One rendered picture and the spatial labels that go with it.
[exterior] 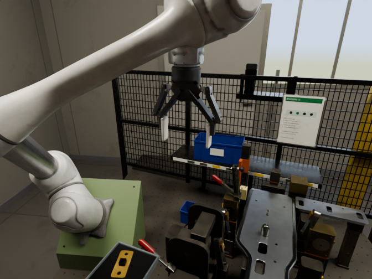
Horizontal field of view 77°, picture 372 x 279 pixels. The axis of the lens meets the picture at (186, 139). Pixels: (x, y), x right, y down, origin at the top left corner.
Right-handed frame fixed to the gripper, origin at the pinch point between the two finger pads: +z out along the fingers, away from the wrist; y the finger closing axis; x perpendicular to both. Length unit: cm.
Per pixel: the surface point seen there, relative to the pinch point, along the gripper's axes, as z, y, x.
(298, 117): 13, 34, 90
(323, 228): 41, 46, 30
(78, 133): 102, -264, 191
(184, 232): 30.3, 1.1, -4.1
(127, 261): 29.8, -8.9, -20.2
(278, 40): -33, 9, 264
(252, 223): 46, 20, 27
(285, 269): 46, 33, 9
